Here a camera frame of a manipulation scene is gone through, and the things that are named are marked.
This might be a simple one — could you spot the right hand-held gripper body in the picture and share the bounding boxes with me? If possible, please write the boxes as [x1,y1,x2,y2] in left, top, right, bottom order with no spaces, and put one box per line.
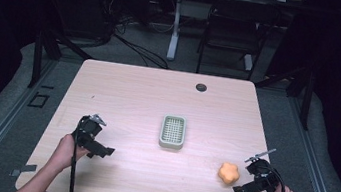
[239,144,285,192]

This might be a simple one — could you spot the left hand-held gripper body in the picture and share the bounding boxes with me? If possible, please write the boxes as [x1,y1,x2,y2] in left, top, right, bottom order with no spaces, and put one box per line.
[73,111,109,152]

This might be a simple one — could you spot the orange flower-shaped soap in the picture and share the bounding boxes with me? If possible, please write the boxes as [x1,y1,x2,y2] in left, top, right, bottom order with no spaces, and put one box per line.
[216,160,243,187]

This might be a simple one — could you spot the green soap dish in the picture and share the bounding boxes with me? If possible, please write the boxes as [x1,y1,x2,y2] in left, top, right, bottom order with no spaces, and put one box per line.
[157,113,189,151]

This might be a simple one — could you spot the person's left hand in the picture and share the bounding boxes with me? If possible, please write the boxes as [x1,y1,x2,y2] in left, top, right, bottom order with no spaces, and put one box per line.
[50,131,92,176]

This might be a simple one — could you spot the grey tape piece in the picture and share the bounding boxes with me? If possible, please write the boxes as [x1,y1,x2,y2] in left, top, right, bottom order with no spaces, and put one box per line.
[8,160,39,181]

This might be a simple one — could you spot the black metal stand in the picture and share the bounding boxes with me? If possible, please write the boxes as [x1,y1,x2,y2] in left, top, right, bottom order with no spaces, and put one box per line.
[248,59,319,132]
[25,26,98,98]

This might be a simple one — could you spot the black table grommet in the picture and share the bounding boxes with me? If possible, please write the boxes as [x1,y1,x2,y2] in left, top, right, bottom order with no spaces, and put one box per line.
[194,82,208,94]

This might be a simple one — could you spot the white desk leg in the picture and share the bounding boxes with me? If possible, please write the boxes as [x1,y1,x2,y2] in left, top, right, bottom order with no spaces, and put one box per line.
[242,53,256,72]
[165,0,186,63]

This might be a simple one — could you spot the dark equipment cabinet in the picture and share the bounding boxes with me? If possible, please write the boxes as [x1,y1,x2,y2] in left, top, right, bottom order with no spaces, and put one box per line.
[44,0,117,44]

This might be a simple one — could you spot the black folding chair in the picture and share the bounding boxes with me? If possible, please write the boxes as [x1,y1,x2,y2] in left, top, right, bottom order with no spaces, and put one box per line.
[193,0,282,85]

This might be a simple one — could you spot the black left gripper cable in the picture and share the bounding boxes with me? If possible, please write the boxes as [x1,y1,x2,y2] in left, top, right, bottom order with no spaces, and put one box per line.
[66,127,85,192]

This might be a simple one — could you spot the aluminium floor rail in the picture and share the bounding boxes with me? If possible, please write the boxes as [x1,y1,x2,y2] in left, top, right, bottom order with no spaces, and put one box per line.
[275,95,341,192]
[0,51,60,192]

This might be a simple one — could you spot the black floor cables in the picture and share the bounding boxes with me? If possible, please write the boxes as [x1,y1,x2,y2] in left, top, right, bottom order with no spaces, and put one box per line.
[108,14,177,71]

